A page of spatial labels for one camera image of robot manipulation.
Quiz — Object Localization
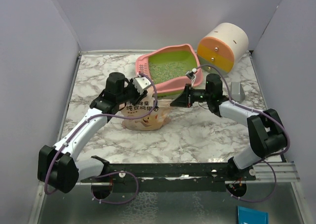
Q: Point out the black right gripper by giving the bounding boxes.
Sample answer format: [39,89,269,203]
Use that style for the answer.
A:
[171,84,212,108]

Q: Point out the pink cat litter bag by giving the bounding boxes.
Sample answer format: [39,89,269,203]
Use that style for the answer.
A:
[121,88,172,131]

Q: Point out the metal litter scoop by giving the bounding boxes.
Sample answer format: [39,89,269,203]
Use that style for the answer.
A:
[231,82,245,103]

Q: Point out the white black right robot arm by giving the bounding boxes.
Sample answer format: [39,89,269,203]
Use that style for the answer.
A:
[170,74,288,180]

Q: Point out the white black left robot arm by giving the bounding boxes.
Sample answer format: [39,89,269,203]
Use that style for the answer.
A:
[38,72,155,195]

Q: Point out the pink green litter box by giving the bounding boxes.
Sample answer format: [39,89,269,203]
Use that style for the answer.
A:
[135,44,199,96]

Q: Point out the orange drawer storage cabinet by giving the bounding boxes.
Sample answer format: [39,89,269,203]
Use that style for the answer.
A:
[197,23,249,74]

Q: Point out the black base crossbar plate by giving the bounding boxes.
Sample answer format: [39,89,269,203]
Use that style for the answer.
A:
[82,163,255,193]

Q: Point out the blue card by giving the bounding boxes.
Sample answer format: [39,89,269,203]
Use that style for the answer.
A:
[237,206,269,224]

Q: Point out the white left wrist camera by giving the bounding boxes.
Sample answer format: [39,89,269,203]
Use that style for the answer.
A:
[133,77,152,94]

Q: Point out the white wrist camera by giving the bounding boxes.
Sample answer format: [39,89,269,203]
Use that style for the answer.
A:
[185,68,198,87]
[133,77,152,94]

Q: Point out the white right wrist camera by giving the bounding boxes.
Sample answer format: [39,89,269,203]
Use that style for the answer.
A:
[185,68,198,87]

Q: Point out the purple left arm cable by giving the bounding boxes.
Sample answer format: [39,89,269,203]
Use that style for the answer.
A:
[44,72,158,205]

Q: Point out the aluminium frame rail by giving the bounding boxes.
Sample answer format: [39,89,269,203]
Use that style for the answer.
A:
[38,163,301,186]

